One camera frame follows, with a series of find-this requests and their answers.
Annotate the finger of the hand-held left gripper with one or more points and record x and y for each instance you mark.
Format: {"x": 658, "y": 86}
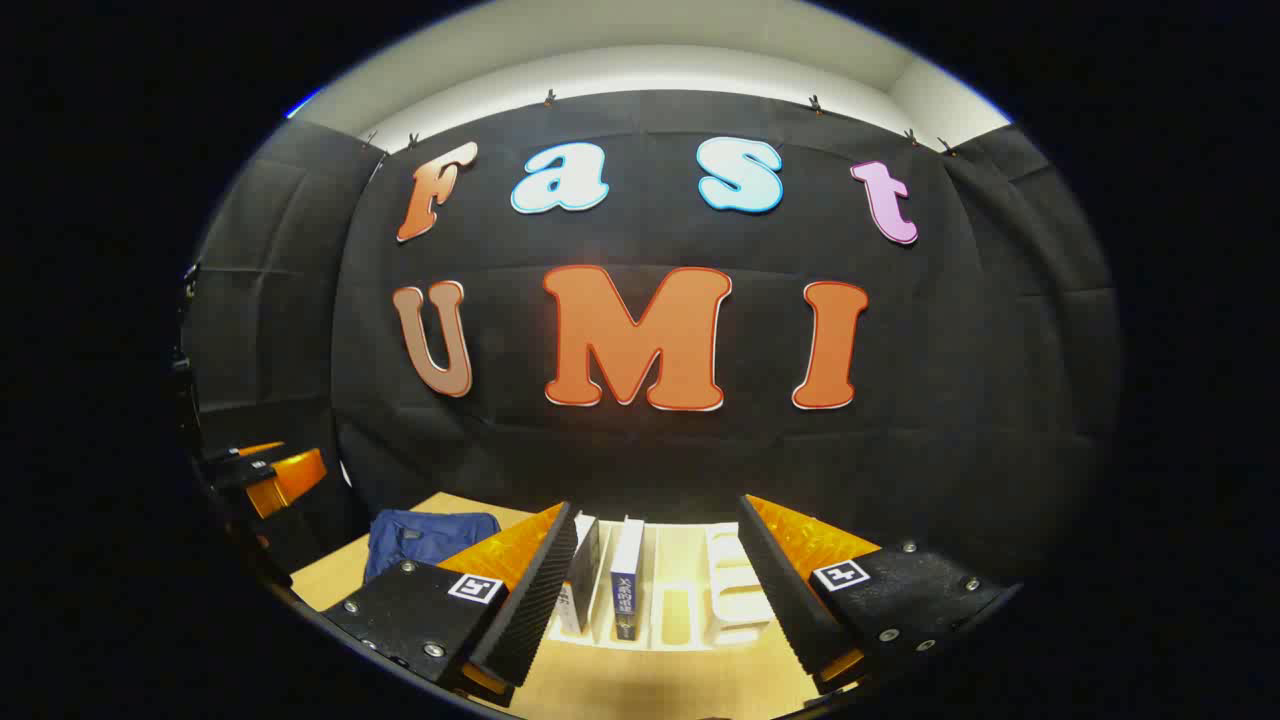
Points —
{"x": 290, "y": 485}
{"x": 262, "y": 448}

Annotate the blue schoolbag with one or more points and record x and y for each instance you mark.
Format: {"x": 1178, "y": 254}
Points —
{"x": 420, "y": 540}

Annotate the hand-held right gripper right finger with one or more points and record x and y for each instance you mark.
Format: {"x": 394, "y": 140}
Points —
{"x": 790, "y": 600}

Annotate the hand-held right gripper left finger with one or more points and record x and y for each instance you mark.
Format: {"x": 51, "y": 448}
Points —
{"x": 530, "y": 610}

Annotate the portrait cover book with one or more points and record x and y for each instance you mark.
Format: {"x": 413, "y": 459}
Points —
{"x": 582, "y": 570}

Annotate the blue cover book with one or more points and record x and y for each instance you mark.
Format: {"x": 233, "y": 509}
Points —
{"x": 627, "y": 580}

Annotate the white bookshelf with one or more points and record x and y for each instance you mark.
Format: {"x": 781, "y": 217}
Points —
{"x": 690, "y": 560}

